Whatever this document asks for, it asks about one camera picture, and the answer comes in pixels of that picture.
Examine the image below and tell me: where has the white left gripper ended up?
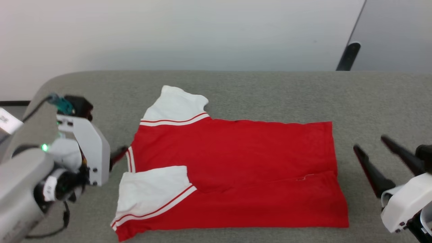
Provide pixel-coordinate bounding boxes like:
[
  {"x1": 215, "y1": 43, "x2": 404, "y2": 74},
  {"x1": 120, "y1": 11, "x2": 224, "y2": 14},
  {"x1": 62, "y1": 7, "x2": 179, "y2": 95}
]
[{"x1": 47, "y1": 115, "x2": 129, "y2": 187}]

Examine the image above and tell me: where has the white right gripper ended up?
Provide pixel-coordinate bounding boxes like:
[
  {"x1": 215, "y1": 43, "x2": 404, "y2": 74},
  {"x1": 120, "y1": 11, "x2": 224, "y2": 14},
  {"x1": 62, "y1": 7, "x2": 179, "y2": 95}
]
[{"x1": 353, "y1": 135, "x2": 432, "y2": 234}]

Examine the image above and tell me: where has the red white short-sleeved shirt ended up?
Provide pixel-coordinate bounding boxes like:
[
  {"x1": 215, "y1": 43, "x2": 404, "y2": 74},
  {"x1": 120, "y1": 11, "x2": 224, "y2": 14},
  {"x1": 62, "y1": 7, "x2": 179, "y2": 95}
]
[{"x1": 110, "y1": 85, "x2": 350, "y2": 242}]

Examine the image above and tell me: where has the black door edge strip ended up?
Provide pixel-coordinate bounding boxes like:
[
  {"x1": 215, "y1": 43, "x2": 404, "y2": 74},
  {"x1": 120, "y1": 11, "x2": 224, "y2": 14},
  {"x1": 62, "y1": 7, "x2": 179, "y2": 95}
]
[{"x1": 336, "y1": 0, "x2": 367, "y2": 71}]

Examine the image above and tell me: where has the grey door panel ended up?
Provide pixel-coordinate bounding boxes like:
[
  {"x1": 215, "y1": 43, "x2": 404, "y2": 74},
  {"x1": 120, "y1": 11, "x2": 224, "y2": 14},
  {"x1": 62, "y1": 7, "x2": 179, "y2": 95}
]
[{"x1": 351, "y1": 0, "x2": 432, "y2": 74}]

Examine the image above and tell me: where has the black cable with teal plug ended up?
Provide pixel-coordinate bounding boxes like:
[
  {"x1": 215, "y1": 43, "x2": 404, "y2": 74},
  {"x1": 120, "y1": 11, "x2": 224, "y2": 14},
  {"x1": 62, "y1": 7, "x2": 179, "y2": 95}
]
[{"x1": 22, "y1": 94, "x2": 75, "y2": 124}]

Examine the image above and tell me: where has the thin black looped cable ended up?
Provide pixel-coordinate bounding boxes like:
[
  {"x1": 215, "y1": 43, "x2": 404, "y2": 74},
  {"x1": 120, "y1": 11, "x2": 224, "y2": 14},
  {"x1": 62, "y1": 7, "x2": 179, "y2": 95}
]
[{"x1": 25, "y1": 201, "x2": 70, "y2": 239}]

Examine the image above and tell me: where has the white cable label tag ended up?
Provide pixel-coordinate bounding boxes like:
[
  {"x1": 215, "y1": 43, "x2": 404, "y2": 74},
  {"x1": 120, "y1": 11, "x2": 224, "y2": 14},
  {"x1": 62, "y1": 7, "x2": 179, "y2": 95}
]
[{"x1": 0, "y1": 108, "x2": 23, "y2": 135}]

